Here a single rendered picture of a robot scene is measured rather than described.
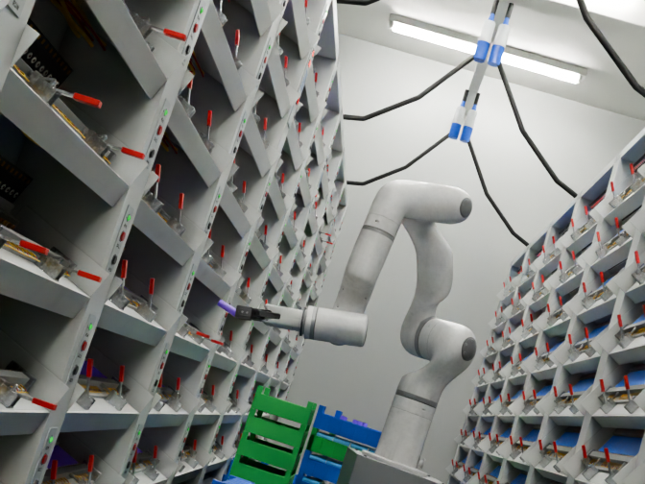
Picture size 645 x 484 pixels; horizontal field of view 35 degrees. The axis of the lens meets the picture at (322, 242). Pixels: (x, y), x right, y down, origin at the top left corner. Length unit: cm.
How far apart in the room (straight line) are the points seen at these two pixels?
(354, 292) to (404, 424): 41
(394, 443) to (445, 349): 29
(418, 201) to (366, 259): 22
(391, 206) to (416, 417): 59
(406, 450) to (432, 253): 54
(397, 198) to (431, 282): 29
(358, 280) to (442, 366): 37
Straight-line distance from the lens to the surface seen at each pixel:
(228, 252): 316
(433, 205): 271
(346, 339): 260
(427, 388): 285
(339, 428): 361
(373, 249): 262
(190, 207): 248
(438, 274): 281
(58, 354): 177
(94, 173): 161
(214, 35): 209
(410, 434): 285
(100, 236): 177
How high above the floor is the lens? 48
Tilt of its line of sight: 9 degrees up
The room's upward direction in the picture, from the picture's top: 18 degrees clockwise
